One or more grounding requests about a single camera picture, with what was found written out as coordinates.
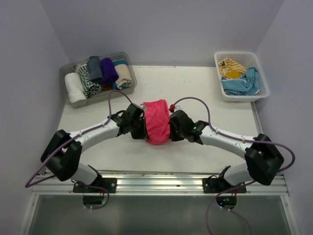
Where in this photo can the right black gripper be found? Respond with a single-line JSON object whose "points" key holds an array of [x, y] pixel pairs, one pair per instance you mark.
{"points": [[173, 136]]}

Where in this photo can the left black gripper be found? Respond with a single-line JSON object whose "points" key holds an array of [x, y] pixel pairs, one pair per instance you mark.
{"points": [[143, 134]]}

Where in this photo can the pink towel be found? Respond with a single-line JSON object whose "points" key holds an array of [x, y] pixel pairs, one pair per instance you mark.
{"points": [[157, 121]]}

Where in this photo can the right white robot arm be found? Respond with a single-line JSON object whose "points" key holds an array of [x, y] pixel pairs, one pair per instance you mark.
{"points": [[262, 159]]}

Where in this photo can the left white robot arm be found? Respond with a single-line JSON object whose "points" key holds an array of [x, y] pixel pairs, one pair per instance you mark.
{"points": [[63, 153]]}

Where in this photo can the beige teal rolled towel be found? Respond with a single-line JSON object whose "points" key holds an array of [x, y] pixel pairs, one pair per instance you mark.
{"points": [[124, 76]]}

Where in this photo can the orange rolled towel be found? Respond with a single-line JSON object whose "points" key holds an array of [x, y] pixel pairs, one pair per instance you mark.
{"points": [[107, 87]]}

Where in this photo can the purple rolled towel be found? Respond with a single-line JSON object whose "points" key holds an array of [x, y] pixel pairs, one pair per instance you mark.
{"points": [[109, 72]]}

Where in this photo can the green patterned rolled towel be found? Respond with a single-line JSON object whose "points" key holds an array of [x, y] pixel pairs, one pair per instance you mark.
{"points": [[89, 88]]}

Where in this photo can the grey plastic bin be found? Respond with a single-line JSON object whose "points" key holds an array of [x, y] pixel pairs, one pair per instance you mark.
{"points": [[104, 95]]}

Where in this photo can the white rolled towel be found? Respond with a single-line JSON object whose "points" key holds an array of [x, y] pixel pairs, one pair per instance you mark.
{"points": [[74, 88]]}

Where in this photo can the grey rolled towel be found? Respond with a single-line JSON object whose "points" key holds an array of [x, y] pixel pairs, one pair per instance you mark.
{"points": [[94, 68]]}

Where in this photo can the yellow striped towel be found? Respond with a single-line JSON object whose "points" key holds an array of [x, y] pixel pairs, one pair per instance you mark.
{"points": [[231, 69]]}

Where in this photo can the white plastic basket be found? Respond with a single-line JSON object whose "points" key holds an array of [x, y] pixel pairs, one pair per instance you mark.
{"points": [[247, 59]]}

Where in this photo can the light blue towel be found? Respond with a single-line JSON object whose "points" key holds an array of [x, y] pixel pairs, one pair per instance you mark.
{"points": [[246, 84]]}

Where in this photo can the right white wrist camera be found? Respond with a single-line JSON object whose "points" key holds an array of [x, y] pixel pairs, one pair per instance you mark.
{"points": [[174, 107]]}

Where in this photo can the aluminium mounting rail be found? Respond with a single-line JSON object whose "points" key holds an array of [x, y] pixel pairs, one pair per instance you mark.
{"points": [[157, 183]]}

